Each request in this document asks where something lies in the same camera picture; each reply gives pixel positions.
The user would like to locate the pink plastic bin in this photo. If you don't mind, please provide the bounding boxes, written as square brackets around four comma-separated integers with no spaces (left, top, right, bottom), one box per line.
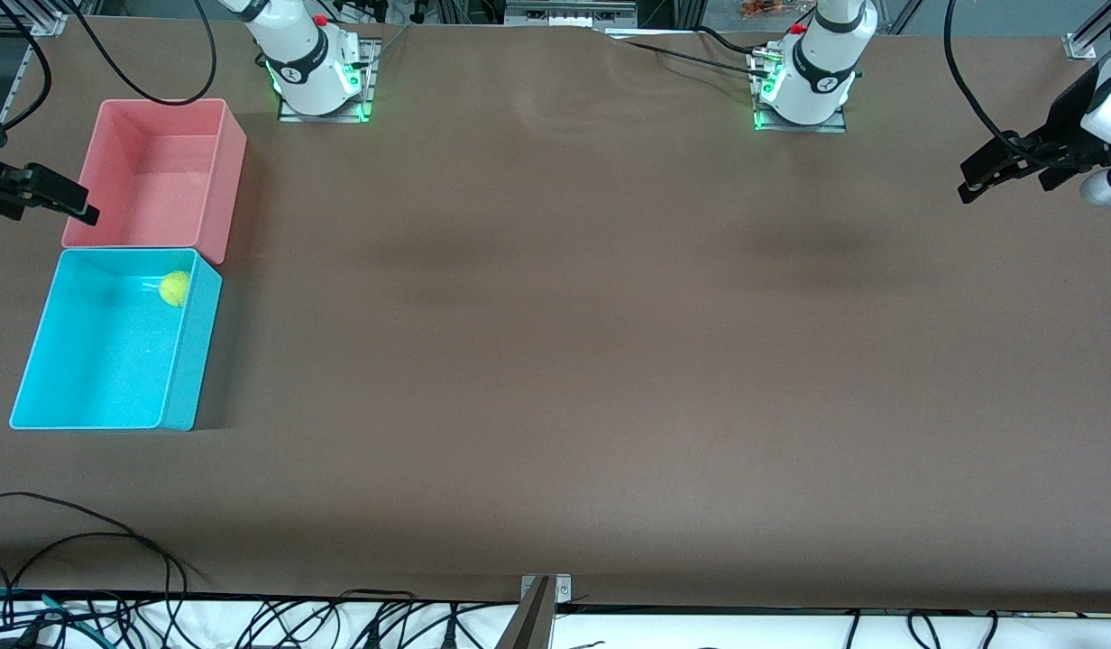
[61,97,248,266]

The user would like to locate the blue plastic bin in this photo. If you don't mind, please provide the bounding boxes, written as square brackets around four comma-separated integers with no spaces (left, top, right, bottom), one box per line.
[10,248,224,432]

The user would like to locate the aluminium profile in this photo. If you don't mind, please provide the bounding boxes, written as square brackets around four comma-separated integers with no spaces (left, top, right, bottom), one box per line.
[1065,0,1111,60]
[0,0,69,37]

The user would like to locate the grey metal box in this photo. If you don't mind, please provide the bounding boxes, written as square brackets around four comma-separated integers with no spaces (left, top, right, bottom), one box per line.
[504,0,638,28]

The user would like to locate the dark grey metal beam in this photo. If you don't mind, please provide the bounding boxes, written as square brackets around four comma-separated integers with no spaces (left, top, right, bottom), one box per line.
[494,577,556,649]

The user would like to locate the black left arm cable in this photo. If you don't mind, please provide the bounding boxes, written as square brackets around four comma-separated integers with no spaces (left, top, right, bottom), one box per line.
[941,0,1075,172]

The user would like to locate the black hanging cable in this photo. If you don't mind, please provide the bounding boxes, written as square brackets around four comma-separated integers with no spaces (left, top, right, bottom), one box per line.
[0,0,51,150]

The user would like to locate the long thin black cable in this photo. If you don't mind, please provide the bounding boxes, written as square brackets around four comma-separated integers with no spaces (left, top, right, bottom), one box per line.
[0,491,216,587]

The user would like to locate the black base cable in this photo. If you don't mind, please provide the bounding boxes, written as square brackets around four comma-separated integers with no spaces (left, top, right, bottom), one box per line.
[695,25,768,59]
[620,38,762,78]

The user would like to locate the arched thin black cable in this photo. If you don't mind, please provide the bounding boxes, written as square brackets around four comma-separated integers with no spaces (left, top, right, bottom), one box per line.
[0,532,191,623]

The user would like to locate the silver metal bracket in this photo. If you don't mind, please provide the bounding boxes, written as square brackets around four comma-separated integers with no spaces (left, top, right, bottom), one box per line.
[520,574,573,603]

